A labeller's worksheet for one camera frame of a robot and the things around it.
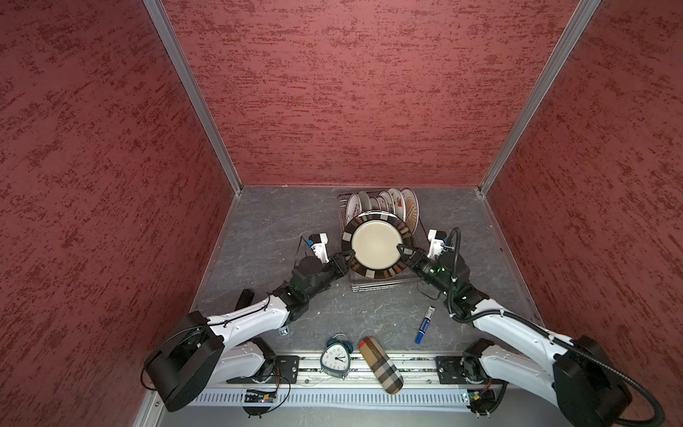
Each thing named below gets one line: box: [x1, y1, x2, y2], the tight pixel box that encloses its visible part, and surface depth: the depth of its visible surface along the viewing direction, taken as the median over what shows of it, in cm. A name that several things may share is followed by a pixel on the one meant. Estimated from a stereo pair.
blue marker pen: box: [414, 305, 436, 345], surface depth 83 cm
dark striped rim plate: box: [341, 209, 412, 281], surface depth 81 cm
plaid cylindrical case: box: [359, 336, 404, 395], surface depth 74 cm
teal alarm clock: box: [319, 331, 354, 381], surface depth 74 cm
